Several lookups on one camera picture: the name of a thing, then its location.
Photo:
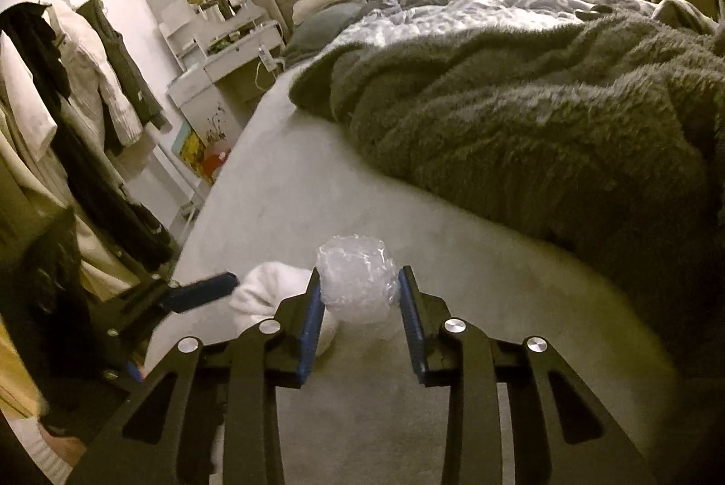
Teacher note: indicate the person's left hand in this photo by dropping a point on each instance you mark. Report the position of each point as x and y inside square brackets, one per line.
[65, 448]

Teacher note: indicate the clear bubble wrap ball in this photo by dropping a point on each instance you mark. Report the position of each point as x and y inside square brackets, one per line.
[357, 275]

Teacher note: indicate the green items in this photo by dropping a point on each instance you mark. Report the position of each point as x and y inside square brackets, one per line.
[221, 46]

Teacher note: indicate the white towel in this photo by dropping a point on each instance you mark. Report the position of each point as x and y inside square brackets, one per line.
[260, 292]

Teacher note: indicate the white clothes rack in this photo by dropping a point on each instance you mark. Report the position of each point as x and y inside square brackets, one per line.
[197, 196]

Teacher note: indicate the white power adapter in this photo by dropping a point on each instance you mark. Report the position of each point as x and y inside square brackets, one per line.
[264, 55]

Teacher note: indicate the dark grey fuzzy blanket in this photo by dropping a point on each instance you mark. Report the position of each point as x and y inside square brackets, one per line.
[510, 122]

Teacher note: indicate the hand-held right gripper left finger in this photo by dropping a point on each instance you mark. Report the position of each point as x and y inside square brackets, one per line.
[312, 332]

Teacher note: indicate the black fleece garment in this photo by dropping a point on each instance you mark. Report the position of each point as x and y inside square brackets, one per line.
[107, 196]

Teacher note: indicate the red object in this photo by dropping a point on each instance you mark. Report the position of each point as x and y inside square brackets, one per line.
[217, 165]

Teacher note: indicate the white t-shirt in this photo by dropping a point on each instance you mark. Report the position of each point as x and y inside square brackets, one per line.
[22, 105]

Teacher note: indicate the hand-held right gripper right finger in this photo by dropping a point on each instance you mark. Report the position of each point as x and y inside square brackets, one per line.
[409, 326]

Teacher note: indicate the person's left forearm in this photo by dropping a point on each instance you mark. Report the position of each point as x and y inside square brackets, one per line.
[39, 462]

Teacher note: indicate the dark green knit vest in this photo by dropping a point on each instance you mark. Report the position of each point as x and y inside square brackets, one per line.
[127, 60]

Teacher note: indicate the white puffy jacket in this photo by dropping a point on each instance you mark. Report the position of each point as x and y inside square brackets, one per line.
[107, 82]

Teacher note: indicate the grey pillow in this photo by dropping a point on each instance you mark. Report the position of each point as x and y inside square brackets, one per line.
[323, 32]

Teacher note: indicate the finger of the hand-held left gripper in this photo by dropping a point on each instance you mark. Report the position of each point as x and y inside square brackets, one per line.
[201, 289]
[135, 371]

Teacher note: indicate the white vanity desk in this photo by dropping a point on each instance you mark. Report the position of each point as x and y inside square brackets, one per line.
[238, 51]

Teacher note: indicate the yellow picture book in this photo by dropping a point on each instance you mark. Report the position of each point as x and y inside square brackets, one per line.
[192, 150]

